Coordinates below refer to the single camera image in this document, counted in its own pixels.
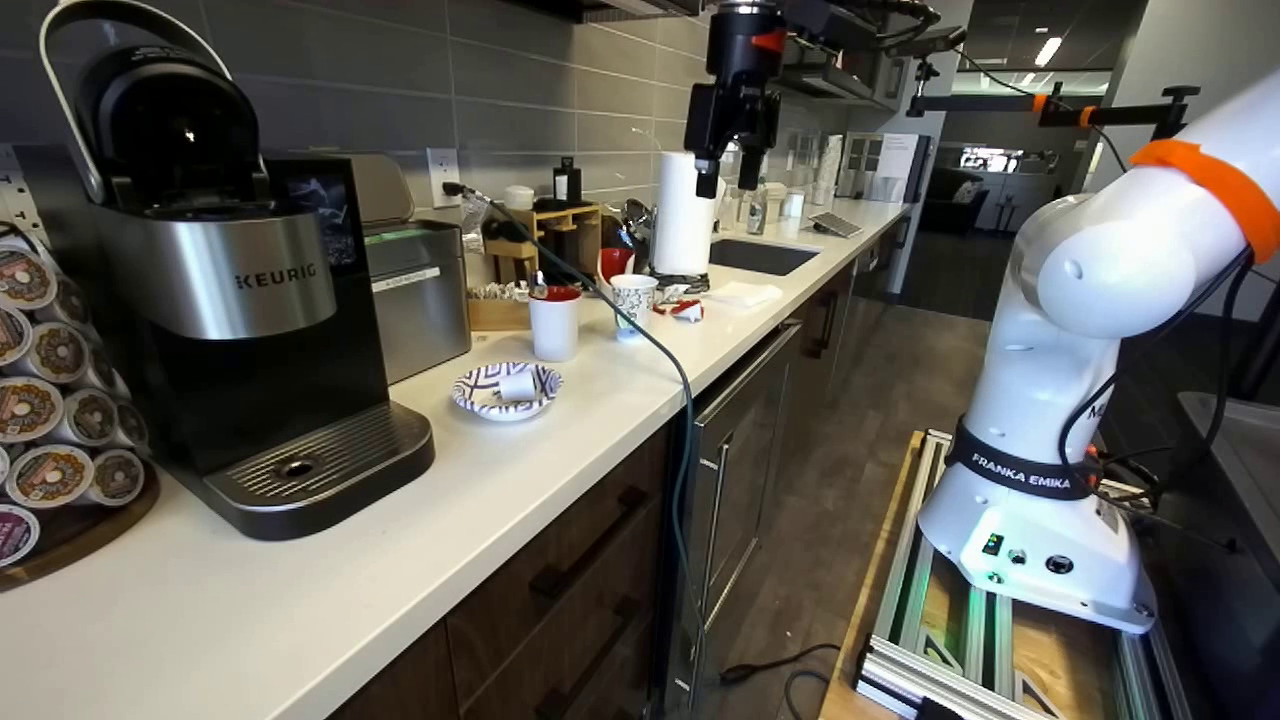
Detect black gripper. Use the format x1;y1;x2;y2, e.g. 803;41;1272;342
684;0;791;190

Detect white cup red inside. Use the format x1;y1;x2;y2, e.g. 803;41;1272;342
524;284;588;366

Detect white paper towel roll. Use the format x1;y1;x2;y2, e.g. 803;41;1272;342
647;148;722;281

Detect dark counter sink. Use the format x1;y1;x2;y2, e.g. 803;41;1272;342
709;236;820;281

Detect black jar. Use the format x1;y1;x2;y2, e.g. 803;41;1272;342
548;151;588;213

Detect large red mug shard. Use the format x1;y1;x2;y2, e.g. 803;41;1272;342
657;293;709;328

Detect wooden counter organizer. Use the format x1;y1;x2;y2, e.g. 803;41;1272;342
481;197;607;293

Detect wooden box of packets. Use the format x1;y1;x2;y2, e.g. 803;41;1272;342
464;284;538;340

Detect metal spoon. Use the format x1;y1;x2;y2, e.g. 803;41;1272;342
351;151;476;389

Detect dark wood base cabinet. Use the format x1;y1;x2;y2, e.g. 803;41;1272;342
334;225;935;720

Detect black Keurig coffee machine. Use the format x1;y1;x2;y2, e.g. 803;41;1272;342
38;0;440;544

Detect coffee pod capsule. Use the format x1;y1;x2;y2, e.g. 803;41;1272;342
0;305;38;373
62;383;124;447
30;318;97;390
0;373;70;447
0;249;62;315
84;444;152;513
6;444;97;513
0;501;44;572

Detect coffee pod carousel rack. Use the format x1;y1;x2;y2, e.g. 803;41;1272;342
0;143;169;592

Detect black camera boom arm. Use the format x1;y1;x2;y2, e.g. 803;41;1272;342
910;81;1206;143

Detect white wall outlet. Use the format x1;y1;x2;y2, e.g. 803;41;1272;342
423;143;464;213

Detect thin power cable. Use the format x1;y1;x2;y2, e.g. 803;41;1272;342
444;179;706;686

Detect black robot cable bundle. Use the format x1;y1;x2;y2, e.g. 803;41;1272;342
1055;250;1262;470

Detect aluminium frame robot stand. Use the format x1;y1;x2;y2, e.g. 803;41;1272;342
817;425;1186;720

